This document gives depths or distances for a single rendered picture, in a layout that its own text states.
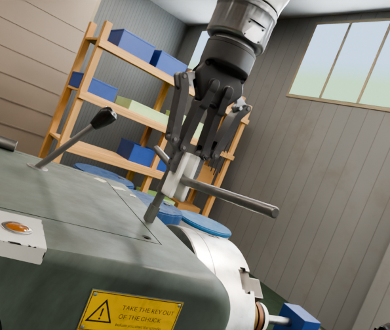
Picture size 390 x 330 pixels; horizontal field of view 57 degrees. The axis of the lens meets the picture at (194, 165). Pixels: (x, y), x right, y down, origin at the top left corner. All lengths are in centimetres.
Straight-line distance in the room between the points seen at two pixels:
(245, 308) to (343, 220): 415
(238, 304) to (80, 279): 36
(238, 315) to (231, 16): 48
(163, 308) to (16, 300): 15
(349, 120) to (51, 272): 491
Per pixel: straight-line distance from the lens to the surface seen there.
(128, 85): 837
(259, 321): 88
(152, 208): 57
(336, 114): 527
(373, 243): 461
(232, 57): 51
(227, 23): 52
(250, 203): 38
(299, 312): 100
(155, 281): 41
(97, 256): 39
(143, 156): 492
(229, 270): 68
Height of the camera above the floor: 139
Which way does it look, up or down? 3 degrees down
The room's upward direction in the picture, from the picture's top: 22 degrees clockwise
